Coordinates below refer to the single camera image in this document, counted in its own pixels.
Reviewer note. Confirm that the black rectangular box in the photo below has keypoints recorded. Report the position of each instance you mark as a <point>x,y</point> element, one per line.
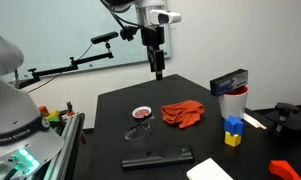
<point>228,82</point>

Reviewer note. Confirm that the white flat block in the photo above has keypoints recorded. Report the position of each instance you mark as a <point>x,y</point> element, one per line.
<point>208,171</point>

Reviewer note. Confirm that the orange round button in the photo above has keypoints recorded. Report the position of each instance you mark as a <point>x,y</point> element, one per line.
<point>43,110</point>

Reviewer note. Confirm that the yellow green red block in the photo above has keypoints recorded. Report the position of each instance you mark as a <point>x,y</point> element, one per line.
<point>53,116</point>

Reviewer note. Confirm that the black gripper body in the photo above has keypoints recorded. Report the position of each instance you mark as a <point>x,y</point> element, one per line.
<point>153,36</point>

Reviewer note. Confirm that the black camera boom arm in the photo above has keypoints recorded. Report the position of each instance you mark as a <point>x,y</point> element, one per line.
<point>90,59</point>

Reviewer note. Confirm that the black knob clamp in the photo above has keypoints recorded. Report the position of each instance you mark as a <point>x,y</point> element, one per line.
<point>286,116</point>

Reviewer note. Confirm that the small red tab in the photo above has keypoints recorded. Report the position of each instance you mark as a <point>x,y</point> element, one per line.
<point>83,138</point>

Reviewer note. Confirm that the aluminium extrusion frame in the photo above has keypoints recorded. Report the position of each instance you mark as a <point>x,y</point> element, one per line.
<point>68,140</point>

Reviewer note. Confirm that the clear safety glasses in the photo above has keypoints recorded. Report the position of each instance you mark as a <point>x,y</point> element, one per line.
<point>136,132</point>

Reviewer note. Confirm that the small white red bowl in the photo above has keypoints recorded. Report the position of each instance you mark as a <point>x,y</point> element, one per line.
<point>141,112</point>

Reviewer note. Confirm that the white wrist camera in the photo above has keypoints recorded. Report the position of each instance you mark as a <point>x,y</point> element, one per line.
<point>165,16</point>

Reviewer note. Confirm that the white flat stick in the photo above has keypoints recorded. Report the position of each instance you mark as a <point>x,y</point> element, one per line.
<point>255,121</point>

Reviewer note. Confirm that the long black remote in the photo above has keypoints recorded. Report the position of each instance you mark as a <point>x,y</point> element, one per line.
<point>156,157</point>

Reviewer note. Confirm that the orange curved plastic piece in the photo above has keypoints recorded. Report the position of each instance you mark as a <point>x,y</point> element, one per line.
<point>281,168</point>

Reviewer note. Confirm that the white mug red inside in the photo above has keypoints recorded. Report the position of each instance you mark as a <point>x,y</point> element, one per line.
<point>233,105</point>

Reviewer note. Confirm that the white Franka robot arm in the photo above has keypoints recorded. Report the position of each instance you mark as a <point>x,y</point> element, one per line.
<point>10,106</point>

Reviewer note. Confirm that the black bar camera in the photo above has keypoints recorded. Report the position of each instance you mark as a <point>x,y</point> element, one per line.
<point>105,37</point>

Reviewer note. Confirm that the blue block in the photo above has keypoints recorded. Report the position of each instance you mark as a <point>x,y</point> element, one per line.
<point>233,125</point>

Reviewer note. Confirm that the orange towel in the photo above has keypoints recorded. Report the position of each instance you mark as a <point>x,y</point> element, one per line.
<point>183,113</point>

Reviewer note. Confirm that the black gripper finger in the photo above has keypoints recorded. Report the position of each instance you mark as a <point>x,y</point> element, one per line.
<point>151,60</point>
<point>159,65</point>

